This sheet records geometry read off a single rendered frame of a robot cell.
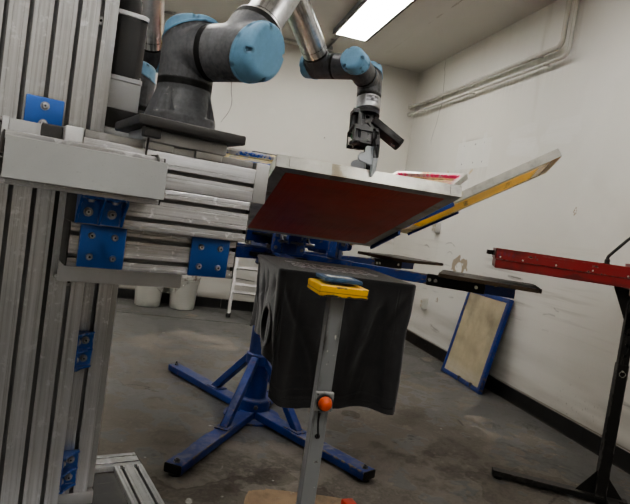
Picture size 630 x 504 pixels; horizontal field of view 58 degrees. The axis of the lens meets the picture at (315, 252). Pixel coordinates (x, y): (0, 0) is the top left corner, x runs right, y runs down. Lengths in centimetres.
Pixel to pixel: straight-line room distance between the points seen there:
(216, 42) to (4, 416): 92
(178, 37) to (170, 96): 12
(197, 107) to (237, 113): 517
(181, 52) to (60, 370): 75
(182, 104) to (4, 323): 60
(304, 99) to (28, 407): 549
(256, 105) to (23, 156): 549
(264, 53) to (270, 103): 529
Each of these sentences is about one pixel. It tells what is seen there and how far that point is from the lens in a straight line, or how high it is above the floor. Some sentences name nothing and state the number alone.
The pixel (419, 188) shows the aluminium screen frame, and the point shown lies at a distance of 174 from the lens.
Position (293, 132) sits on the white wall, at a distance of 647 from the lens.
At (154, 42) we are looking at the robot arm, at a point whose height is 159.
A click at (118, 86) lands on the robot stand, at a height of 135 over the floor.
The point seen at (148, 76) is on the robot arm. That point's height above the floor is 144.
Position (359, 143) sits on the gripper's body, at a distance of 171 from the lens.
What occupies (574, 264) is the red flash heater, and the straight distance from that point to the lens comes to 269.
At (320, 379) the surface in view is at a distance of 149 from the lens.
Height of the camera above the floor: 110
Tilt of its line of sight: 3 degrees down
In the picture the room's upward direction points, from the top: 8 degrees clockwise
